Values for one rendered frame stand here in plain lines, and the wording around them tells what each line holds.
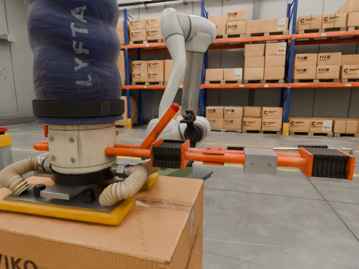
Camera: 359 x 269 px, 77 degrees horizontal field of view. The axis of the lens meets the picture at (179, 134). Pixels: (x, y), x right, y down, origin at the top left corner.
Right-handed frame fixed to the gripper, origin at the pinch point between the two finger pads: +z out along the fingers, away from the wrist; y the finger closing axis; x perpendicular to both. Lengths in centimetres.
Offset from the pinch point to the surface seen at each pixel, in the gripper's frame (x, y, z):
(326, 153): -33.7, -2.9, 16.5
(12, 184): 38.7, 7.0, 25.8
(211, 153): -9.7, -1.6, 17.2
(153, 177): 9.3, 10.7, 4.4
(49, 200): 27.8, 10.0, 26.1
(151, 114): 309, 69, -833
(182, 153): -3.0, -1.4, 18.2
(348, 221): -132, 109, -167
